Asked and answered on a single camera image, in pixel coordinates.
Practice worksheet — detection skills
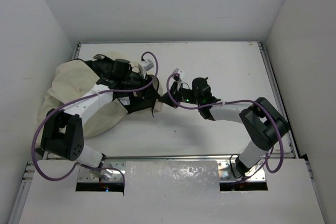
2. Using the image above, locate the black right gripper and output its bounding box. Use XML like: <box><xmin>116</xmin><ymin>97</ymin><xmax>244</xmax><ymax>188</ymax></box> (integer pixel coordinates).
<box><xmin>159</xmin><ymin>81</ymin><xmax>202</xmax><ymax>109</ymax></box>

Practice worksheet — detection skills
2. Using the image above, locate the cream jacket with black lining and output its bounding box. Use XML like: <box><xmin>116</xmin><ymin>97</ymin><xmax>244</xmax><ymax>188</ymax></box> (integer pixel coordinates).
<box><xmin>37</xmin><ymin>52</ymin><xmax>163</xmax><ymax>138</ymax></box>

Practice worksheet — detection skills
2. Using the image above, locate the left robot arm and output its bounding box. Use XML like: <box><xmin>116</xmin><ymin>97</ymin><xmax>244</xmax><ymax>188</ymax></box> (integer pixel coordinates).
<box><xmin>40</xmin><ymin>55</ymin><xmax>160</xmax><ymax>168</ymax></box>

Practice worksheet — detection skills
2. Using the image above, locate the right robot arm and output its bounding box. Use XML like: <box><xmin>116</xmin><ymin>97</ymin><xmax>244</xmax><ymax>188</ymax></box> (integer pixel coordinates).
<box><xmin>160</xmin><ymin>73</ymin><xmax>290</xmax><ymax>176</ymax></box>

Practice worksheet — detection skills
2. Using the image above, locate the white foreground cover panel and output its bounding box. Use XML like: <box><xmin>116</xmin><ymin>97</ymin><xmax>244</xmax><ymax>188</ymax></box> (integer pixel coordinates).
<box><xmin>20</xmin><ymin>159</ymin><xmax>324</xmax><ymax>223</ymax></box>

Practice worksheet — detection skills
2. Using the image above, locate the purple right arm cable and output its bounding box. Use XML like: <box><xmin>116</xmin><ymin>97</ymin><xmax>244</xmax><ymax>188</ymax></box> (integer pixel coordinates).
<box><xmin>166</xmin><ymin>73</ymin><xmax>285</xmax><ymax>180</ymax></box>

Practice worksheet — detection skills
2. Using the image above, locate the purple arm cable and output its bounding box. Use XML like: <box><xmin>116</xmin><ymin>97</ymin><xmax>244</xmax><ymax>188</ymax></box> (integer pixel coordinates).
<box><xmin>166</xmin><ymin>73</ymin><xmax>285</xmax><ymax>180</ymax></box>
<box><xmin>31</xmin><ymin>51</ymin><xmax>159</xmax><ymax>187</ymax></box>

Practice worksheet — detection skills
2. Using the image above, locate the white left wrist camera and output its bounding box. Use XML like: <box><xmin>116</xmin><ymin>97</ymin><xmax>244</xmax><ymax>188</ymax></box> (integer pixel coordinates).
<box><xmin>138</xmin><ymin>60</ymin><xmax>154</xmax><ymax>79</ymax></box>

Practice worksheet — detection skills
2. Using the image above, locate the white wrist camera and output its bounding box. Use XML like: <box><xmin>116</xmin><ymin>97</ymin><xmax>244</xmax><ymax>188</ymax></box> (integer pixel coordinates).
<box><xmin>173</xmin><ymin>68</ymin><xmax>186</xmax><ymax>82</ymax></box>
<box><xmin>138</xmin><ymin>60</ymin><xmax>154</xmax><ymax>79</ymax></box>

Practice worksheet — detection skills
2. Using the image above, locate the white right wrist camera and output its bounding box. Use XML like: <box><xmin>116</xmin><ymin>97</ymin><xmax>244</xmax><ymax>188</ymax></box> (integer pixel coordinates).
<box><xmin>173</xmin><ymin>68</ymin><xmax>186</xmax><ymax>82</ymax></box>

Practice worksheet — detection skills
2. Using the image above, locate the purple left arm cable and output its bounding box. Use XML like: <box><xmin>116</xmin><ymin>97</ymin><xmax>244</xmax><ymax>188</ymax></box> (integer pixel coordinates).
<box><xmin>31</xmin><ymin>51</ymin><xmax>159</xmax><ymax>187</ymax></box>

